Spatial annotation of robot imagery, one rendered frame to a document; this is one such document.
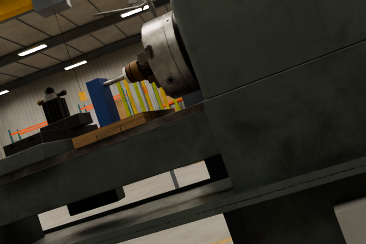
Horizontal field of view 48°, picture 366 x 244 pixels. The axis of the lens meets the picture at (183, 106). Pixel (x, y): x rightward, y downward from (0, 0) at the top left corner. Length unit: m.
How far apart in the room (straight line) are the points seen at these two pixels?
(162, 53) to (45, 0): 11.45
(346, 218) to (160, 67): 0.75
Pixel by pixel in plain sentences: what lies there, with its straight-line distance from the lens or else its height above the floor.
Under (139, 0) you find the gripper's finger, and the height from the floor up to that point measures 1.36.
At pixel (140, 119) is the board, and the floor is 0.88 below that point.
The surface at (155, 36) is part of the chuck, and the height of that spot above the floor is 1.14.
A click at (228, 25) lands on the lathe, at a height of 1.06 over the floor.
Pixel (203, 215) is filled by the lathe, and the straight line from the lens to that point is 1.29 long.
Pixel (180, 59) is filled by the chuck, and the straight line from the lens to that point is 1.42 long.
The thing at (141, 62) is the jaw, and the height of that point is 1.07.
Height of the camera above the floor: 0.77
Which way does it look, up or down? 4 degrees up
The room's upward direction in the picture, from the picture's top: 19 degrees counter-clockwise
